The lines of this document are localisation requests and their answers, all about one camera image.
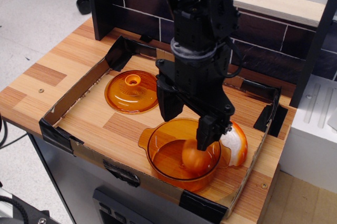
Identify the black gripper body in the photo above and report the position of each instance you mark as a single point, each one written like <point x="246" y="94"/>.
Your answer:
<point x="199" y="83"/>

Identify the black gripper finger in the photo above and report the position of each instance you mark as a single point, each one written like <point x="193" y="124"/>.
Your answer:
<point x="169" y="103"/>
<point x="210" y="129"/>

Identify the orange plastic carrot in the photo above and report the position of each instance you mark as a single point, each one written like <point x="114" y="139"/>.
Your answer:
<point x="195" y="160"/>

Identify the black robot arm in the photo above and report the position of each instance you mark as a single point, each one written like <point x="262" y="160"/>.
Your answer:
<point x="202" y="47"/>

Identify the orange transparent pot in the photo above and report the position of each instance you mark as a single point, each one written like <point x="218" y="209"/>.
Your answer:
<point x="171" y="149"/>

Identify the orange transparent pot lid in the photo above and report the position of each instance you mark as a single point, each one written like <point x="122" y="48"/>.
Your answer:
<point x="132" y="92"/>

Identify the cardboard fence with black tape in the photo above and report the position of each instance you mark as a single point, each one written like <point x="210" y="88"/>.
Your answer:
<point x="92" y="150"/>

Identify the orange slice toy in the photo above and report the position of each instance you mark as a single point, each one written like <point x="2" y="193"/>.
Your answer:
<point x="235" y="140"/>

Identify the black chair caster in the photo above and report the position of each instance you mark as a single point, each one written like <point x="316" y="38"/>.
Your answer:
<point x="83" y="6"/>

